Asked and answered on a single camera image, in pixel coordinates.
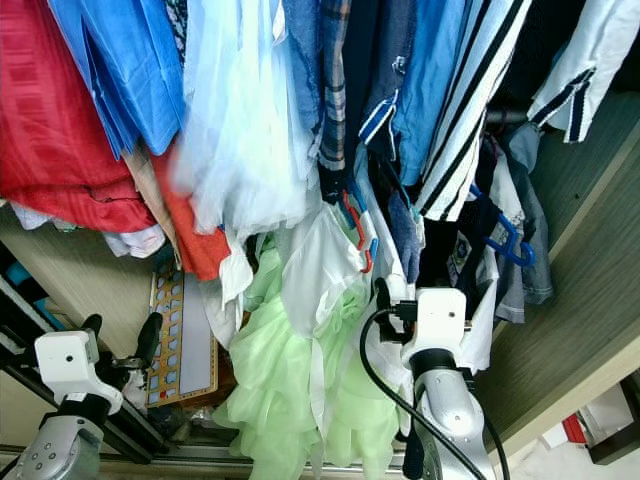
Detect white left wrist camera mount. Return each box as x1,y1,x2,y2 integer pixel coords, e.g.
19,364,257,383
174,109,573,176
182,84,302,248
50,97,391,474
34,330,126,411

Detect green tulle dress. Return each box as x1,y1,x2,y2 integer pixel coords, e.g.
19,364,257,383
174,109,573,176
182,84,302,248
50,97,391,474
212,235,401,480

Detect blue clothes hanger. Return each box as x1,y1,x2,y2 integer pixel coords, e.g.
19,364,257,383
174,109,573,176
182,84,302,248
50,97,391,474
468,185,536,269

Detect light blue shirt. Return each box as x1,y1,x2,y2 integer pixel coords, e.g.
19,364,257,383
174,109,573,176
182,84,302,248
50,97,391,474
390,0,471,186

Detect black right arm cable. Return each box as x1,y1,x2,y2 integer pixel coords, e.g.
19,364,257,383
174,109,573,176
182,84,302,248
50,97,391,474
360,308,511,480

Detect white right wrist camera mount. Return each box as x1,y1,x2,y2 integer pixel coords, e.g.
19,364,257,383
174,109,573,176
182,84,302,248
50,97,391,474
400,288,473,366

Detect white satin garment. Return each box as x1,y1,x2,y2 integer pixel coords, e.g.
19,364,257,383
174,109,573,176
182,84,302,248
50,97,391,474
280,200,371,341

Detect white tulle dress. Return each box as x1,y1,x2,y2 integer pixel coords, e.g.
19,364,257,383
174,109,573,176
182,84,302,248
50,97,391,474
168,0,323,239

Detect dark navy hanging cloth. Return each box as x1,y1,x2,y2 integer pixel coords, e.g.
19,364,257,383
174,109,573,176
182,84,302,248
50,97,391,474
400,430,427,480

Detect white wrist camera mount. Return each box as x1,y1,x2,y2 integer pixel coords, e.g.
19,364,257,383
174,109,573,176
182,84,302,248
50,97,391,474
400,288,473,366
34,330,126,411

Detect plaid shirt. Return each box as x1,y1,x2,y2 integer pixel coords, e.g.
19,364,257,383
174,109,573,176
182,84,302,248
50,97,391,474
315,0,353,201

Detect dark blue jacket striped cuff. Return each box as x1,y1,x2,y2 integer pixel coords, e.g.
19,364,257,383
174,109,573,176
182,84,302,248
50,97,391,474
345,0,411,151

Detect orange-red garment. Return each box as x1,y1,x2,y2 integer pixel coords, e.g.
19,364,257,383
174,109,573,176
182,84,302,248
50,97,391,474
152,145,233,283

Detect black wardrobe door frame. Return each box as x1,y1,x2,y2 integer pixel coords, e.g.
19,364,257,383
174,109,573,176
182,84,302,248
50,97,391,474
0,255,161,461

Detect beige garment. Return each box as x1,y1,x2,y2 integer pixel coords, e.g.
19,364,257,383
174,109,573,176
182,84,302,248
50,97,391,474
125,150,181,266

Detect red garment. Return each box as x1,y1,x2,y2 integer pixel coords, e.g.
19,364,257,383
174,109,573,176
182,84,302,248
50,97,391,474
0,0,166,233

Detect blue denim shirt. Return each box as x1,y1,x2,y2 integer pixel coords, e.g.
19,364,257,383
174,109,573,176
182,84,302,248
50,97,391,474
280,0,326,131

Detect white black-striped shirt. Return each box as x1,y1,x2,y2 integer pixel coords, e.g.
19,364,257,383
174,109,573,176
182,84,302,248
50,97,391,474
415,0,531,223

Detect white folded clothes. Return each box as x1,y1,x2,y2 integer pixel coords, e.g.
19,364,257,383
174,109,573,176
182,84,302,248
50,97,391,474
10,203,166,259

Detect grey garment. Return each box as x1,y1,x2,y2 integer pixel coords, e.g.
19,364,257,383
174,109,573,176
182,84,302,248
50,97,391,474
495,125,556,323

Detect black garment with patch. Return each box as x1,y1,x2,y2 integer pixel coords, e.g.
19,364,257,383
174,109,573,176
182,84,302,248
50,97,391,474
420,200,501,291

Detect red clothes hanger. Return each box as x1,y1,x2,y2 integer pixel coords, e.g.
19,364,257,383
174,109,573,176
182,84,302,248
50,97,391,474
340,190,376,273

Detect colourful dotted board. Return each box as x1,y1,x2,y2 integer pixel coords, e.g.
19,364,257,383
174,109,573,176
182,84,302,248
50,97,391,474
145,262,221,409

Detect bright blue garment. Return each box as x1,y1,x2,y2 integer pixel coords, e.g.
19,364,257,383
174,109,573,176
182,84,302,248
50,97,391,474
48,0,187,156

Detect white shirt navy trim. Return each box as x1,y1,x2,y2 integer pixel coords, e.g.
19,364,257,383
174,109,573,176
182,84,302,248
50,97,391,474
525,0,640,143

